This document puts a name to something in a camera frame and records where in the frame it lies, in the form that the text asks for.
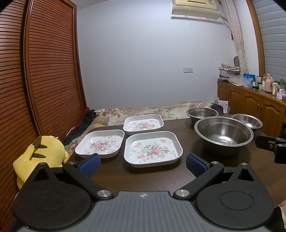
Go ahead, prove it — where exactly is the clear plastic bag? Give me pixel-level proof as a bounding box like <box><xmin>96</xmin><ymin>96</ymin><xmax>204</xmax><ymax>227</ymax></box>
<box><xmin>228</xmin><ymin>75</ymin><xmax>245</xmax><ymax>87</ymax></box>

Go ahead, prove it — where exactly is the blue box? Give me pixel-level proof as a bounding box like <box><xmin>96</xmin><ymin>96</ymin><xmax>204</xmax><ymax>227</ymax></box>
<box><xmin>243</xmin><ymin>73</ymin><xmax>255</xmax><ymax>88</ymax></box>

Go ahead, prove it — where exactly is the large steel bowl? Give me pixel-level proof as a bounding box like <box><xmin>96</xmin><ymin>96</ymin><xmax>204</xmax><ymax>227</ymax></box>
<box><xmin>194</xmin><ymin>116</ymin><xmax>254</xmax><ymax>157</ymax></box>

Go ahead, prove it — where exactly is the medium floral square plate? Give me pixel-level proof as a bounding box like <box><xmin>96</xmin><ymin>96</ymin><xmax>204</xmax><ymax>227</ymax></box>
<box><xmin>75</xmin><ymin>129</ymin><xmax>125</xmax><ymax>159</ymax></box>

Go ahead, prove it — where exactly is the wooden window frame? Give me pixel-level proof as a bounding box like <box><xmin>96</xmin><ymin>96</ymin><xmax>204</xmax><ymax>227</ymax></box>
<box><xmin>246</xmin><ymin>0</ymin><xmax>266</xmax><ymax>76</ymax></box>

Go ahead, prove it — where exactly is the wall air conditioner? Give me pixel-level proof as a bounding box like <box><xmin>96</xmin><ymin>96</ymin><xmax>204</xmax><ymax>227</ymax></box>
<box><xmin>171</xmin><ymin>0</ymin><xmax>228</xmax><ymax>23</ymax></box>

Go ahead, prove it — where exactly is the stack of folded cloths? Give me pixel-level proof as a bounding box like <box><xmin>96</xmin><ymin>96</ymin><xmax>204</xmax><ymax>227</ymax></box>
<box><xmin>218</xmin><ymin>64</ymin><xmax>241</xmax><ymax>79</ymax></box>

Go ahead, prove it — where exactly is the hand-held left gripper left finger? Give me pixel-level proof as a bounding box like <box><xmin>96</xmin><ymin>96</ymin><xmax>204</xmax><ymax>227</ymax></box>
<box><xmin>21</xmin><ymin>153</ymin><xmax>114</xmax><ymax>200</ymax></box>

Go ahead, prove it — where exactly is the small steel bowl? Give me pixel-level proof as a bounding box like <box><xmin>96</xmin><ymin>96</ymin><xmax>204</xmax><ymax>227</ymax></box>
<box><xmin>231</xmin><ymin>113</ymin><xmax>263</xmax><ymax>134</ymax></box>

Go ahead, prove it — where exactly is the floral bed blanket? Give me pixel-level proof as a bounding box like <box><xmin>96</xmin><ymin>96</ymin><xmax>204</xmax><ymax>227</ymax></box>
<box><xmin>64</xmin><ymin>102</ymin><xmax>215</xmax><ymax>154</ymax></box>

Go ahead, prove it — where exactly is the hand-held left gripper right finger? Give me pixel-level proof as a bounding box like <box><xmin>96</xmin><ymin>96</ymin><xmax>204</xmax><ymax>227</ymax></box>
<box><xmin>173</xmin><ymin>153</ymin><xmax>267</xmax><ymax>200</ymax></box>

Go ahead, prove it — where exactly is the yellow plush toy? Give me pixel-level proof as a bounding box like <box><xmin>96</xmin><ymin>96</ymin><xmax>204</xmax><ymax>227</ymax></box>
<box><xmin>13</xmin><ymin>135</ymin><xmax>70</xmax><ymax>190</ymax></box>

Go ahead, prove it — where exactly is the dark blue cloth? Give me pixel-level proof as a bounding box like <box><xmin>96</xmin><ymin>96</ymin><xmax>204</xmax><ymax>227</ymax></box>
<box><xmin>210</xmin><ymin>103</ymin><xmax>224</xmax><ymax>115</ymax></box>

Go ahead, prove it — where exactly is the pink thermos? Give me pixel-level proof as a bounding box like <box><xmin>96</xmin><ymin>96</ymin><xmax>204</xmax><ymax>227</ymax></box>
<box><xmin>262</xmin><ymin>74</ymin><xmax>274</xmax><ymax>92</ymax></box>

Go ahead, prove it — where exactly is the medium steel bowl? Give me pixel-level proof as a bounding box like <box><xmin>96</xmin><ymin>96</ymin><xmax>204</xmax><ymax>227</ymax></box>
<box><xmin>186</xmin><ymin>107</ymin><xmax>219</xmax><ymax>128</ymax></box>

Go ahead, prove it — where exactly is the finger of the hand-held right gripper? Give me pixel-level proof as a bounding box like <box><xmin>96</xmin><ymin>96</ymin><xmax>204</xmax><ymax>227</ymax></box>
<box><xmin>255</xmin><ymin>134</ymin><xmax>277</xmax><ymax>150</ymax></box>

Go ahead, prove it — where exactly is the dark navy red cloth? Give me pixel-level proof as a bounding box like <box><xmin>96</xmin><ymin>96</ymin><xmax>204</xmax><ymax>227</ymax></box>
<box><xmin>63</xmin><ymin>107</ymin><xmax>97</xmax><ymax>148</ymax></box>

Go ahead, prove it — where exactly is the grey window blind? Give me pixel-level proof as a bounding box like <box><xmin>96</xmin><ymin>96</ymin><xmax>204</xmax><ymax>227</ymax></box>
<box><xmin>253</xmin><ymin>0</ymin><xmax>286</xmax><ymax>83</ymax></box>

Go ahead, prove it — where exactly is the wooden louvered wardrobe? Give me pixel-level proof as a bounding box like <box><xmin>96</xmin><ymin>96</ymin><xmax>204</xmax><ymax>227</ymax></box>
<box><xmin>0</xmin><ymin>0</ymin><xmax>87</xmax><ymax>226</ymax></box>

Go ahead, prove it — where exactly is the wooden cabinet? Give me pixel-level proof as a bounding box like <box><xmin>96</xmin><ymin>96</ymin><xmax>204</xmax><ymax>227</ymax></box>
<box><xmin>217</xmin><ymin>80</ymin><xmax>286</xmax><ymax>139</ymax></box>

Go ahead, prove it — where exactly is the beige curtain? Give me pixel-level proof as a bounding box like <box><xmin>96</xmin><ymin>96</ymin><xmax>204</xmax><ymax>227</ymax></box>
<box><xmin>220</xmin><ymin>0</ymin><xmax>249</xmax><ymax>76</ymax></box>

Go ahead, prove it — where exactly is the large floral square plate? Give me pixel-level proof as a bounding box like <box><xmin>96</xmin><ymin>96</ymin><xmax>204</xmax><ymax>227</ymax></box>
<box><xmin>124</xmin><ymin>131</ymin><xmax>184</xmax><ymax>168</ymax></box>

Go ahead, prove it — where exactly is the white paper bag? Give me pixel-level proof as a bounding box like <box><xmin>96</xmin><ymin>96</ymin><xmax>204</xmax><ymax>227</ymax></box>
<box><xmin>216</xmin><ymin>97</ymin><xmax>230</xmax><ymax>113</ymax></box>

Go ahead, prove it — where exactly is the small floral square plate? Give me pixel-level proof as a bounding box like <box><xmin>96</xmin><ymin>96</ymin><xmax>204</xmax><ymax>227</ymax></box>
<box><xmin>123</xmin><ymin>114</ymin><xmax>164</xmax><ymax>135</ymax></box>

